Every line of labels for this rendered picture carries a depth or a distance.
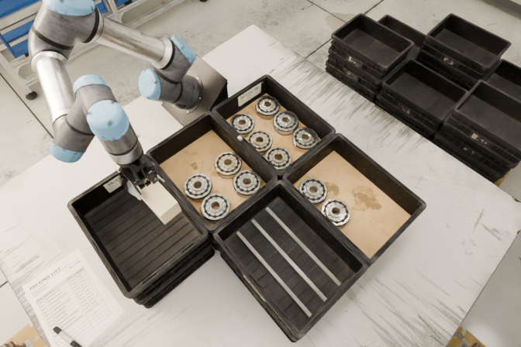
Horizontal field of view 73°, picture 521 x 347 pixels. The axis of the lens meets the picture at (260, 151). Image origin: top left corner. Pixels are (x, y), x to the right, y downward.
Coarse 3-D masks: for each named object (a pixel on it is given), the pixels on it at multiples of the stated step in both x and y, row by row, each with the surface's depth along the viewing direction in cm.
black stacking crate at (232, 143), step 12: (204, 120) 138; (192, 132) 138; (204, 132) 144; (216, 132) 144; (168, 144) 132; (180, 144) 138; (228, 144) 141; (156, 156) 132; (168, 156) 138; (240, 156) 138; (252, 168) 135; (264, 180) 132
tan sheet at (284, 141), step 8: (240, 112) 150; (248, 112) 150; (256, 120) 148; (264, 120) 148; (272, 120) 148; (256, 128) 146; (264, 128) 146; (272, 128) 146; (272, 136) 144; (280, 136) 144; (288, 136) 144; (280, 144) 142; (288, 144) 142; (296, 152) 140
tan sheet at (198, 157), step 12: (192, 144) 142; (204, 144) 142; (216, 144) 142; (180, 156) 139; (192, 156) 139; (204, 156) 139; (216, 156) 139; (168, 168) 136; (180, 168) 136; (192, 168) 136; (204, 168) 136; (180, 180) 133; (216, 180) 133; (228, 180) 133; (216, 192) 130; (228, 192) 130
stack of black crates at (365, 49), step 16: (336, 32) 213; (352, 32) 229; (368, 32) 226; (384, 32) 218; (336, 48) 216; (352, 48) 206; (368, 48) 221; (384, 48) 220; (400, 48) 216; (336, 64) 225; (352, 64) 214; (368, 64) 206; (384, 64) 213; (400, 64) 214; (352, 80) 222; (368, 80) 213; (368, 96) 222
